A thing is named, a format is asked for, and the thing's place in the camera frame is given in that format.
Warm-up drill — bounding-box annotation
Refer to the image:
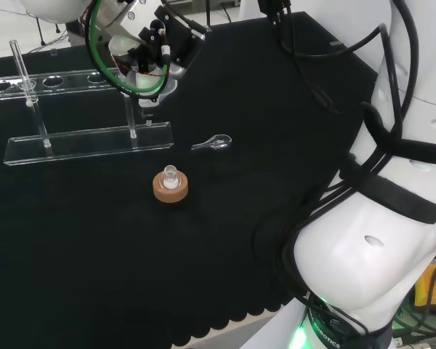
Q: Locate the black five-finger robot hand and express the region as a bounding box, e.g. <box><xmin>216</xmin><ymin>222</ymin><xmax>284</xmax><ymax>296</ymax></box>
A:
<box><xmin>108</xmin><ymin>5</ymin><xmax>209</xmax><ymax>106</ymax></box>

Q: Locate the translucent plastic funnel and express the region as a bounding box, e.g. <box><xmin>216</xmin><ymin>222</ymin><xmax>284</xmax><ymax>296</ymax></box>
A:
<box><xmin>125</xmin><ymin>68</ymin><xmax>178</xmax><ymax>127</ymax></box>

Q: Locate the clear acrylic funnel stand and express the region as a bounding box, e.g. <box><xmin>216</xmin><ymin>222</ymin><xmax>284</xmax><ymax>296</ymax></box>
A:
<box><xmin>0</xmin><ymin>39</ymin><xmax>175</xmax><ymax>167</ymax></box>

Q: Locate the black tripod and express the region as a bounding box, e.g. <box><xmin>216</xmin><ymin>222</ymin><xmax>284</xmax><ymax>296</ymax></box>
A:
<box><xmin>35</xmin><ymin>16</ymin><xmax>72</xmax><ymax>49</ymax></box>

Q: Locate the clear round-bottom flask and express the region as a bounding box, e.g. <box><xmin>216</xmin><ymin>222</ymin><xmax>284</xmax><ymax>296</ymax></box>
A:
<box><xmin>160</xmin><ymin>164</ymin><xmax>180</xmax><ymax>190</ymax></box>

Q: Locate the black bench cloth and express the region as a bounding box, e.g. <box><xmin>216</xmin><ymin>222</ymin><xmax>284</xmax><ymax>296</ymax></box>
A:
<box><xmin>0</xmin><ymin>10</ymin><xmax>379</xmax><ymax>349</ymax></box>

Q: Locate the yellow stop button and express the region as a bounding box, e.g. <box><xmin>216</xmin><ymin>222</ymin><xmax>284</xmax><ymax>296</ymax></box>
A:
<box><xmin>413</xmin><ymin>255</ymin><xmax>436</xmax><ymax>310</ymax></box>

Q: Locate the green cable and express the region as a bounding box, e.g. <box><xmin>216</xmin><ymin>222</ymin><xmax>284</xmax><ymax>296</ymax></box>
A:
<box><xmin>84</xmin><ymin>0</ymin><xmax>172</xmax><ymax>100</ymax></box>

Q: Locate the brown cork ring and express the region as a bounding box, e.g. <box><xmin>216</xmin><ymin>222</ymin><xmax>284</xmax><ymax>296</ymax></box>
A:
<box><xmin>152</xmin><ymin>170</ymin><xmax>190</xmax><ymax>209</ymax></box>

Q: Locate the black cable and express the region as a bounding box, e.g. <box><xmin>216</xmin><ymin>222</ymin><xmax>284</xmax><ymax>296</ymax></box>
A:
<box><xmin>257</xmin><ymin>0</ymin><xmax>422</xmax><ymax>153</ymax></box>

